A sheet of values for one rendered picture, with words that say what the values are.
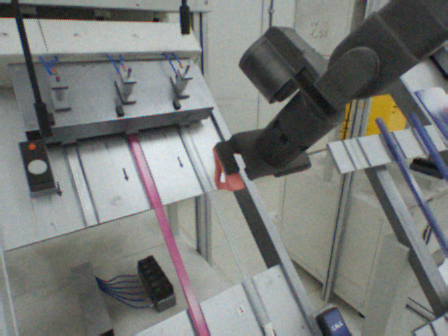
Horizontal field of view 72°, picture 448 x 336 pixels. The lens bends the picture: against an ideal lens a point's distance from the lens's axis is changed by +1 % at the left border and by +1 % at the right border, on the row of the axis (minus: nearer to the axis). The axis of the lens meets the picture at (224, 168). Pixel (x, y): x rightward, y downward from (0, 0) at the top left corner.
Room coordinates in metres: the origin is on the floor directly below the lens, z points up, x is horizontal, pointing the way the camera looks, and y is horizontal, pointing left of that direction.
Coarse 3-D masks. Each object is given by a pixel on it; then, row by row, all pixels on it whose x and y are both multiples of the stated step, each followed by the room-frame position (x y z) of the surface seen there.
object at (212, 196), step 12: (192, 144) 0.61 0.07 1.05; (192, 156) 0.59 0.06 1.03; (204, 168) 0.57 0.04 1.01; (204, 180) 0.55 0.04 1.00; (216, 204) 0.52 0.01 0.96; (228, 228) 0.49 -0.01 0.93; (228, 240) 0.48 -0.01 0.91; (240, 252) 0.46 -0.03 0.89; (240, 264) 0.45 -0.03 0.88; (252, 288) 0.42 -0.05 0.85; (252, 300) 0.41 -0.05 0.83; (264, 312) 0.40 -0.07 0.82; (264, 324) 0.38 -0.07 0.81
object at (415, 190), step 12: (384, 132) 0.68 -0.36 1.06; (396, 156) 0.64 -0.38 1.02; (408, 168) 0.62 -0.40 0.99; (408, 180) 0.60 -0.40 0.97; (420, 192) 0.58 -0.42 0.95; (420, 204) 0.57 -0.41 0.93; (432, 216) 0.55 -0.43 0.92; (432, 228) 0.54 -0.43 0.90; (444, 240) 0.52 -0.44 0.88; (444, 252) 0.51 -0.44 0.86
